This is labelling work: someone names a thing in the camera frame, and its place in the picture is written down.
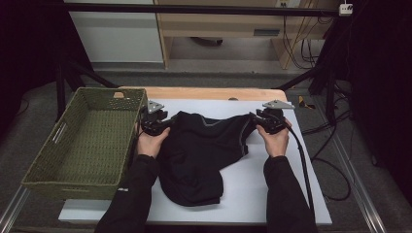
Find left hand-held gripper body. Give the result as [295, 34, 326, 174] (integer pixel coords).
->
[139, 100, 170, 137]

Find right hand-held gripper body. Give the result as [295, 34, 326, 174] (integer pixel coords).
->
[256, 99, 296, 135]

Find dark navy knit vest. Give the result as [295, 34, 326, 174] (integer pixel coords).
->
[156, 110, 260, 208]

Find green woven basket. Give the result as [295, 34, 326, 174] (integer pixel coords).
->
[20, 86, 152, 201]

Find person's left hand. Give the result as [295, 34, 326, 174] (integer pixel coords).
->
[135, 124, 172, 159]

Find person's right hand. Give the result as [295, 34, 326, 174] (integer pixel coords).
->
[257, 118, 292, 158]

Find wooden table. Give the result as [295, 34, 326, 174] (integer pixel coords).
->
[119, 85, 289, 103]

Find yellow black tape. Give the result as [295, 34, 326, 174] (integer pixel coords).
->
[297, 95, 317, 111]

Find black metal stand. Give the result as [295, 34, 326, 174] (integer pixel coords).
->
[54, 61, 120, 122]
[273, 16, 344, 125]

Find white cabinet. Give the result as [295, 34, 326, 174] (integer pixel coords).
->
[63, 0, 164, 64]

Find light wooden desk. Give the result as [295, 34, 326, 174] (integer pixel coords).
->
[154, 0, 344, 71]

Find black horizontal bar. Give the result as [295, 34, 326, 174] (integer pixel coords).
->
[62, 2, 341, 17]

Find black curtain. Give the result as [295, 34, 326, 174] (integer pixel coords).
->
[336, 0, 412, 195]
[0, 0, 95, 137]

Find white power socket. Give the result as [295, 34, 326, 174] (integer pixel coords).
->
[338, 2, 354, 17]

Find black floor cable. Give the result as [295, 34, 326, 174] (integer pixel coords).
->
[300, 81, 354, 156]

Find right hand-held gripper cable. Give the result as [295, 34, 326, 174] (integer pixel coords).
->
[281, 120, 353, 216]

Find black desk cable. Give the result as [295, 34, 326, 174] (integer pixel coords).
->
[281, 14, 325, 71]

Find yellow cable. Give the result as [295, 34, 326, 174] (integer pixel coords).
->
[285, 0, 317, 69]

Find metal floor rail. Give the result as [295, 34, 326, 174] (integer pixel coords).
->
[0, 185, 32, 233]
[312, 96, 388, 233]

